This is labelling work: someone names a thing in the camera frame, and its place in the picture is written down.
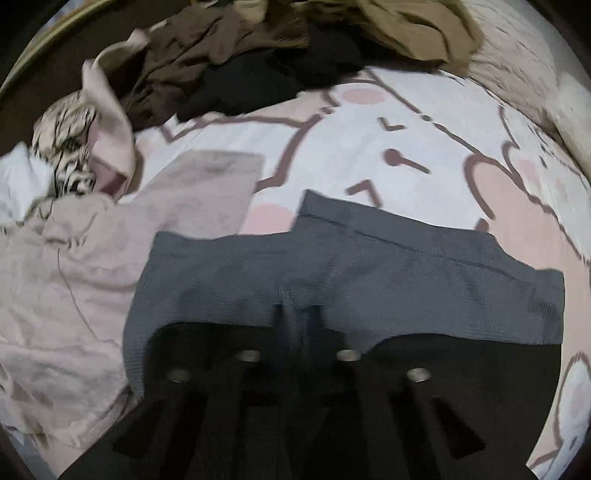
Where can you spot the black grey garment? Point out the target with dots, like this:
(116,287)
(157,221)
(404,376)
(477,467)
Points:
(375,275)

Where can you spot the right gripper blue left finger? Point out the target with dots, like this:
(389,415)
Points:
(284,328)

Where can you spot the dark brown garment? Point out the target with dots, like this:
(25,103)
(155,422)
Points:
(213,60)

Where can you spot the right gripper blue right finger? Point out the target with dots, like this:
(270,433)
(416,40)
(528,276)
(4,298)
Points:
(316,337)

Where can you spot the patterned cream black garment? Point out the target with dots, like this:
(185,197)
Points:
(60,138)

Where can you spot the olive tan garment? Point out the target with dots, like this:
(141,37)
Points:
(438,32)

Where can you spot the beige sweatshirt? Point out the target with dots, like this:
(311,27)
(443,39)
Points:
(68,275)

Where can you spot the long beige bolster blanket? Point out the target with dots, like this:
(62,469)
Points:
(527,63)

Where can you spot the pink bear print bedsheet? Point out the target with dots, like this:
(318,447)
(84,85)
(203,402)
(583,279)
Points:
(438,149)

